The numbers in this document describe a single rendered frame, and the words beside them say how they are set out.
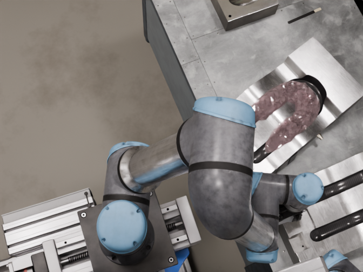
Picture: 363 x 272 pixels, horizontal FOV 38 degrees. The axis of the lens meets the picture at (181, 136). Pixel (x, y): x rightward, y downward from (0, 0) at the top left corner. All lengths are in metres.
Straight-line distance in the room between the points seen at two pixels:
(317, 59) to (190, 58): 0.44
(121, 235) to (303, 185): 0.45
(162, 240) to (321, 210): 0.53
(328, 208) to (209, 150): 0.86
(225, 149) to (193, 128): 0.08
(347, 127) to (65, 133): 1.39
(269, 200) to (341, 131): 0.66
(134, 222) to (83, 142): 1.43
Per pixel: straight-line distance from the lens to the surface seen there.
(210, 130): 0.93
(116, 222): 1.27
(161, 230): 1.49
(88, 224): 1.50
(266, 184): 1.32
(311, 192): 1.32
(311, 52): 1.86
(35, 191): 2.64
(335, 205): 1.74
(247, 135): 0.95
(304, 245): 1.72
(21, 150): 2.70
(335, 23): 2.07
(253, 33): 1.98
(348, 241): 1.74
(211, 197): 0.91
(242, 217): 0.95
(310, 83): 1.86
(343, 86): 1.84
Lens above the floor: 2.51
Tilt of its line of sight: 72 degrees down
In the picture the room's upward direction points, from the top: 7 degrees clockwise
